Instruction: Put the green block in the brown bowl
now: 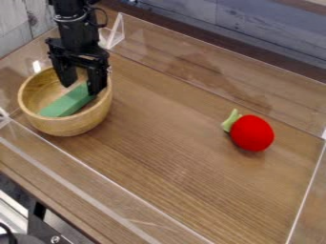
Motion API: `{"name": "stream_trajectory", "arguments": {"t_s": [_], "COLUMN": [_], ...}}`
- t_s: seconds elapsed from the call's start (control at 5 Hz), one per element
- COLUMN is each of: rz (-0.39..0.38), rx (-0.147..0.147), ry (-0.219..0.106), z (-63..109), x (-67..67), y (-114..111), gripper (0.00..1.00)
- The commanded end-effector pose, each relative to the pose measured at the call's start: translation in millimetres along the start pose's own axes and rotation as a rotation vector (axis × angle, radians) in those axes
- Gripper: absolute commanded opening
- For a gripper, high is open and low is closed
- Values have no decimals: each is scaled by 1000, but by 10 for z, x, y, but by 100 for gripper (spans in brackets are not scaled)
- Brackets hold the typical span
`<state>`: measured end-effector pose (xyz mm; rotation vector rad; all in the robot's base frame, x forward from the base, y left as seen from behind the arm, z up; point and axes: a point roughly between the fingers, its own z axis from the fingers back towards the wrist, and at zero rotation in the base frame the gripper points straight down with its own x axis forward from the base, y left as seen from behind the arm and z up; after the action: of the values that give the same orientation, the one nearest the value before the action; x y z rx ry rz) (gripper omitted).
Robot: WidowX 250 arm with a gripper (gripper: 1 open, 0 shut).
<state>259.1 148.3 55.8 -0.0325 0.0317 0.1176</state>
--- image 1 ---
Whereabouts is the green rectangular block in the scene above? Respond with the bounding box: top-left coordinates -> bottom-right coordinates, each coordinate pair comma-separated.
39,83 -> 95,117

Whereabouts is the red plush tomato toy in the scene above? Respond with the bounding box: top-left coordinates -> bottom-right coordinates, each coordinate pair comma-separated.
222,109 -> 276,152

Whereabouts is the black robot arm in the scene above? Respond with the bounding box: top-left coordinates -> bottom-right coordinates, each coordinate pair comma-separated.
46,0 -> 110,95

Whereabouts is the clear acrylic tray wall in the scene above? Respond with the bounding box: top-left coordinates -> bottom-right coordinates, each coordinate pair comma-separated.
0,108 -> 213,244

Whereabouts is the black metal table frame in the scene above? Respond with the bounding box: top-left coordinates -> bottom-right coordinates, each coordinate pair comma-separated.
27,201 -> 74,244

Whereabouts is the clear acrylic corner bracket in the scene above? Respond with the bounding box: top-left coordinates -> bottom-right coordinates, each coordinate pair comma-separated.
99,13 -> 125,50

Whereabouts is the brown wooden bowl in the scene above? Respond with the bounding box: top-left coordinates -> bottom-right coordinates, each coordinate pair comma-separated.
18,67 -> 114,136

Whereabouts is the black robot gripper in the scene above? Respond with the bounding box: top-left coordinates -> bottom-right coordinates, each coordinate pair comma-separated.
46,18 -> 109,95

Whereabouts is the black cable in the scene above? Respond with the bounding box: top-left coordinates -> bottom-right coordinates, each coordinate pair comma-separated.
0,222 -> 19,244

